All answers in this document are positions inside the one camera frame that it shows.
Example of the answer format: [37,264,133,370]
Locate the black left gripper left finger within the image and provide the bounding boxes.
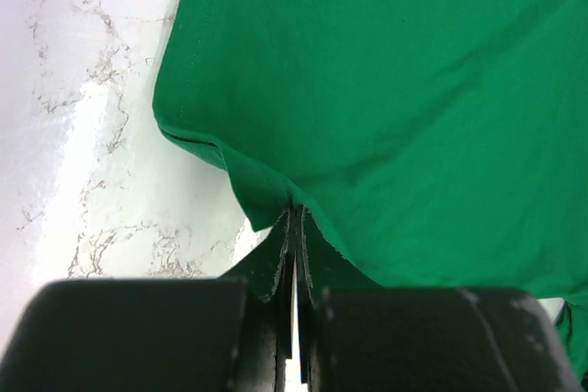
[1,213,293,391]

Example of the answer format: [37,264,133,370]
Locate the green t shirt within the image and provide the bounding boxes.
[153,0,587,376]

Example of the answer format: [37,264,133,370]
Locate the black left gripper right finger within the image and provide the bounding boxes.
[293,207,581,391]

